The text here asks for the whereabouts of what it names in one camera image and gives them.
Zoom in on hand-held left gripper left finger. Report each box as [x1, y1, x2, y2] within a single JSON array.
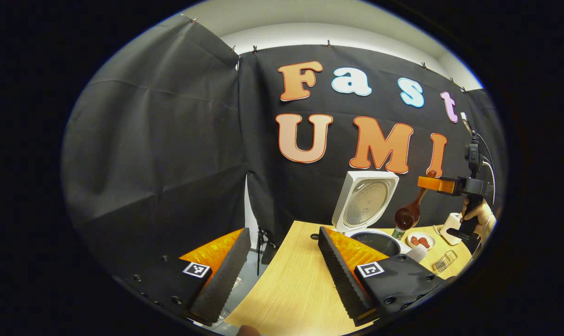
[[115, 227, 252, 327]]

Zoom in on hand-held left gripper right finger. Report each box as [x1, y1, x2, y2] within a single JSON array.
[[318, 227, 455, 328]]

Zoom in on wooden spoon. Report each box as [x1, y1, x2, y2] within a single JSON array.
[[394, 170, 437, 232]]

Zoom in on white rice cooker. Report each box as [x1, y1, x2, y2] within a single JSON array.
[[331, 170, 428, 263]]

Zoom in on white toaster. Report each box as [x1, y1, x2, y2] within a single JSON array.
[[439, 212, 463, 246]]

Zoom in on black tripod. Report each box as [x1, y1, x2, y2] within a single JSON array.
[[256, 226, 277, 277]]

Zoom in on white round plate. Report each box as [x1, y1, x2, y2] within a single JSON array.
[[407, 231, 436, 251]]

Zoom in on black backdrop cloth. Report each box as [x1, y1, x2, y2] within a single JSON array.
[[62, 19, 507, 280]]

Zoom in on white cable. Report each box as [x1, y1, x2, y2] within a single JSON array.
[[472, 131, 496, 206]]

